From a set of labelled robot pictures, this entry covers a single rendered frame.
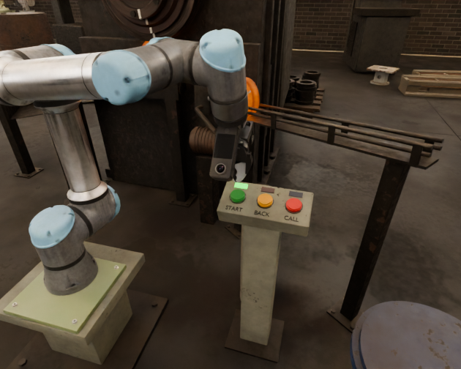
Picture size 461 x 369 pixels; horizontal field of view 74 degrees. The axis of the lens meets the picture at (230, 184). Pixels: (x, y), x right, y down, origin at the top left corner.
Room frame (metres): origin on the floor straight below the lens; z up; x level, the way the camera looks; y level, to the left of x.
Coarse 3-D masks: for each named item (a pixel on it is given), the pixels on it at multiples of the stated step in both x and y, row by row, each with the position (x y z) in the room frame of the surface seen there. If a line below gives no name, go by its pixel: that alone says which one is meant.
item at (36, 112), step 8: (32, 104) 1.52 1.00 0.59; (8, 112) 1.33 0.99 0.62; (16, 112) 1.41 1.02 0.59; (24, 112) 1.40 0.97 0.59; (32, 112) 1.39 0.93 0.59; (40, 112) 1.38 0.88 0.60; (48, 128) 1.42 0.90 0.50; (56, 152) 1.42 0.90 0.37; (64, 176) 1.42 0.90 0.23; (64, 200) 1.51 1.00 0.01
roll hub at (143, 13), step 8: (112, 0) 1.47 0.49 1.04; (120, 0) 1.47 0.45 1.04; (128, 0) 1.46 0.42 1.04; (136, 0) 1.45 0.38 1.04; (144, 0) 1.44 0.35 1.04; (152, 0) 1.42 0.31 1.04; (160, 0) 1.41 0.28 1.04; (120, 8) 1.47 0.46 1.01; (128, 8) 1.45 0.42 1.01; (136, 8) 1.45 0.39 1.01; (144, 8) 1.43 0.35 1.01; (152, 8) 1.42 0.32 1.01; (160, 8) 1.44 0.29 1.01; (128, 16) 1.46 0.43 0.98; (136, 16) 1.45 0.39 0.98; (144, 16) 1.44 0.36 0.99; (152, 16) 1.47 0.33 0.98
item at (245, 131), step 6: (246, 114) 0.60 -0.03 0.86; (216, 120) 0.59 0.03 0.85; (240, 120) 0.58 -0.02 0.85; (246, 120) 0.67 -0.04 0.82; (222, 126) 0.59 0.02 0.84; (228, 126) 0.58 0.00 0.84; (234, 126) 0.58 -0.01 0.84; (240, 126) 0.64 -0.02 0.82; (246, 126) 0.65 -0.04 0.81; (252, 126) 0.66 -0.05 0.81; (240, 132) 0.64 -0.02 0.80; (246, 132) 0.63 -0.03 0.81; (252, 132) 0.68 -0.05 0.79; (240, 138) 0.61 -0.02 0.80; (246, 138) 0.61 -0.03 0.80; (252, 138) 0.67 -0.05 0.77; (240, 144) 0.60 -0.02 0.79; (246, 144) 0.61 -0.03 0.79; (240, 150) 0.60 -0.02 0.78; (246, 150) 0.62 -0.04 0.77; (240, 156) 0.61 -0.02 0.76; (246, 156) 0.61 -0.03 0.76
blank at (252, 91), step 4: (248, 80) 1.23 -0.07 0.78; (248, 84) 1.21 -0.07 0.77; (252, 84) 1.21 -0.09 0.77; (248, 88) 1.20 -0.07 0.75; (252, 88) 1.20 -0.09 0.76; (256, 88) 1.21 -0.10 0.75; (248, 92) 1.20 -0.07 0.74; (252, 92) 1.19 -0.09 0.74; (256, 92) 1.19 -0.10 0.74; (248, 96) 1.20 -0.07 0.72; (252, 96) 1.18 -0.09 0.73; (256, 96) 1.19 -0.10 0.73; (248, 100) 1.20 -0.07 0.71; (252, 100) 1.18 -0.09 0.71; (256, 100) 1.19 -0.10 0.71; (248, 104) 1.20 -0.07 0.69; (252, 104) 1.18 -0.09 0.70; (256, 104) 1.19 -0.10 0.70
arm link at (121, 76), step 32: (0, 64) 0.62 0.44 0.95; (32, 64) 0.58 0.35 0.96; (64, 64) 0.53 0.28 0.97; (96, 64) 0.47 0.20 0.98; (128, 64) 0.46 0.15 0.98; (160, 64) 0.52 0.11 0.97; (0, 96) 0.60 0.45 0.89; (32, 96) 0.58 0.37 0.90; (64, 96) 0.54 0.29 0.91; (96, 96) 0.51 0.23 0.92; (128, 96) 0.45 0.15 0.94
